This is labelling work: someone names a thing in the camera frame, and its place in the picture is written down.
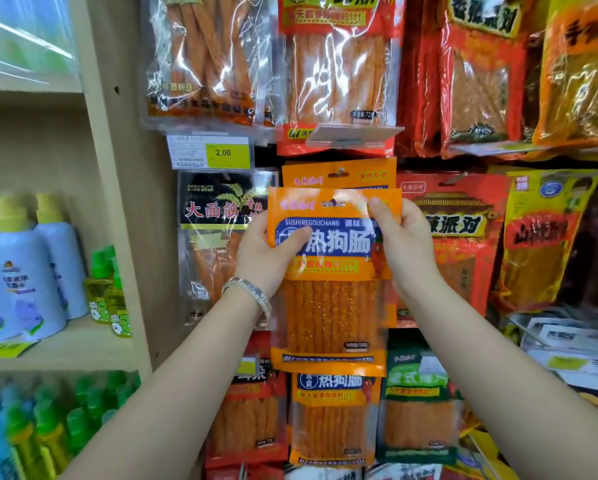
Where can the person's right hand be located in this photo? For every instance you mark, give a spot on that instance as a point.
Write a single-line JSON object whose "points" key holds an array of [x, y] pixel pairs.
{"points": [[410, 244]]}

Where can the person's left hand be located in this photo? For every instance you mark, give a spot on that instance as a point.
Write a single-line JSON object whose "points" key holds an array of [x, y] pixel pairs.
{"points": [[261, 257]]}

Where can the person's left thumb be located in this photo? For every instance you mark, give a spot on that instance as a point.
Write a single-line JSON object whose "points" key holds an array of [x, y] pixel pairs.
{"points": [[295, 249]]}

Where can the person's right thumb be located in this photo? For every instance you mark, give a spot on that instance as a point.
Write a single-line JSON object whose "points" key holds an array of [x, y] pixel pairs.
{"points": [[380, 210]]}

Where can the orange blue-label snack packet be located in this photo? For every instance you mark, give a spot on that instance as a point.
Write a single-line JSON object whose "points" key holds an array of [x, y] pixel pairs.
{"points": [[331, 314]]}

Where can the person's left forearm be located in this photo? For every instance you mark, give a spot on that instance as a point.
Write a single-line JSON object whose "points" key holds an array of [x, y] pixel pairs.
{"points": [[179, 389]]}

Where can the person's right forearm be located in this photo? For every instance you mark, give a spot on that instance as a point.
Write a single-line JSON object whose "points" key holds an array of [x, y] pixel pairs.
{"points": [[504, 389]]}

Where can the orange hanging snack packet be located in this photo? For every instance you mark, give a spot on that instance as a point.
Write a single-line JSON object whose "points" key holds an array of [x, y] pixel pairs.
{"points": [[339, 173]]}

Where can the clear plastic tag holder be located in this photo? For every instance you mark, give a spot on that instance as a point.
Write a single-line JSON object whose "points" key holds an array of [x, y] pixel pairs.
{"points": [[354, 134]]}

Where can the red yellow-label snack packet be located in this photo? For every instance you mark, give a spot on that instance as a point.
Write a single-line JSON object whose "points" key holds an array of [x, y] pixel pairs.
{"points": [[461, 234]]}

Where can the price tag with yellow label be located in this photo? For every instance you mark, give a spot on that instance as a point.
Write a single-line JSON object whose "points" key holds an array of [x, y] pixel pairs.
{"points": [[209, 152]]}

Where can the plain red snack packet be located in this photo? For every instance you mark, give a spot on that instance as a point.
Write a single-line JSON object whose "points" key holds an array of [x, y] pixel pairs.
{"points": [[421, 79]]}

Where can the red-orange strip snack packet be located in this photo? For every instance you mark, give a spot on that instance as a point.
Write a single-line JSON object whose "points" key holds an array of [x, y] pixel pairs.
{"points": [[336, 69]]}

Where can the red packet with brown slab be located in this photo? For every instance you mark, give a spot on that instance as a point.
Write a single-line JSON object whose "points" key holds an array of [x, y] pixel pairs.
{"points": [[479, 84]]}

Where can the yellow red-label snack packet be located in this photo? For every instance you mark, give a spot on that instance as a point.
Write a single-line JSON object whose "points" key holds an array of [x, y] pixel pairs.
{"points": [[544, 239]]}

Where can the small orange blue-label packet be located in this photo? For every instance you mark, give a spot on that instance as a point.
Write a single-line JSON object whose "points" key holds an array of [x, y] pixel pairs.
{"points": [[334, 419]]}

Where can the red black-label snack packet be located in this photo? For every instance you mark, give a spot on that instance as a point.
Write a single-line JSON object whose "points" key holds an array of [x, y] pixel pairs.
{"points": [[251, 419]]}

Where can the small yellow bottle green cap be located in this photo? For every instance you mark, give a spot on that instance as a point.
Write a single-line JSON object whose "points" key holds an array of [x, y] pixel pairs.
{"points": [[98, 289], [119, 309]]}

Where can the wooden shelf unit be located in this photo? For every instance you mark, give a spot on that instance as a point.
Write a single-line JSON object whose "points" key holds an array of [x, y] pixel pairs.
{"points": [[124, 144]]}

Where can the green-label snack packet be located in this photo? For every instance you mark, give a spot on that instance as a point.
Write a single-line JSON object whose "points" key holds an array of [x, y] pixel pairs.
{"points": [[419, 414]]}

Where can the clear packet of orange sticks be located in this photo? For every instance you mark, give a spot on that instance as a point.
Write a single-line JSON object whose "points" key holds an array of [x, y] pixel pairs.
{"points": [[209, 59]]}

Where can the dark purple snack packet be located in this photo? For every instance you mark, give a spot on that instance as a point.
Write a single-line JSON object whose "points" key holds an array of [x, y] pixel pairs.
{"points": [[596, 254]]}

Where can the orange-yellow snack packet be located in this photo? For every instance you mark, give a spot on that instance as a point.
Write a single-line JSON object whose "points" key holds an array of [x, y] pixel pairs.
{"points": [[579, 79]]}

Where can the white price tag holders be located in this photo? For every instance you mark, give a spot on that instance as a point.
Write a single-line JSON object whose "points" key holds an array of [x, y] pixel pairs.
{"points": [[574, 349]]}

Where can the yellow shelf price label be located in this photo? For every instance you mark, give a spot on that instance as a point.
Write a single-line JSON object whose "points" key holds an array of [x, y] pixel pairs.
{"points": [[6, 349]]}

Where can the row of green-capped bottles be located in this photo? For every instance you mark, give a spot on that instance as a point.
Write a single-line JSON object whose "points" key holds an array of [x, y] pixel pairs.
{"points": [[44, 424]]}

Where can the clear plastic wrapped package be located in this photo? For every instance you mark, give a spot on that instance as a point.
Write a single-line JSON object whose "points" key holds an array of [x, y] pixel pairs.
{"points": [[24, 34]]}

